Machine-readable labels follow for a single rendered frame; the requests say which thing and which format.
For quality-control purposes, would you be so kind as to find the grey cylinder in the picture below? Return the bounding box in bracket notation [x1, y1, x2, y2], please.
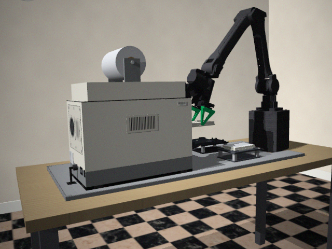
[101, 46, 146, 81]

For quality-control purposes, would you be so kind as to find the white flat plate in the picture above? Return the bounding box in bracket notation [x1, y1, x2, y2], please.
[222, 143, 255, 151]

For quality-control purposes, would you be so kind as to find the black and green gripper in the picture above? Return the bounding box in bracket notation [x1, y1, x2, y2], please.
[191, 90, 215, 125]

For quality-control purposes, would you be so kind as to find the white well plate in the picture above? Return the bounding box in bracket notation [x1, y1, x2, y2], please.
[192, 120, 215, 127]

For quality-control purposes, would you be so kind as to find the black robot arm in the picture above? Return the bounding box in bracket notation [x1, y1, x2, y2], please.
[186, 7, 283, 111]

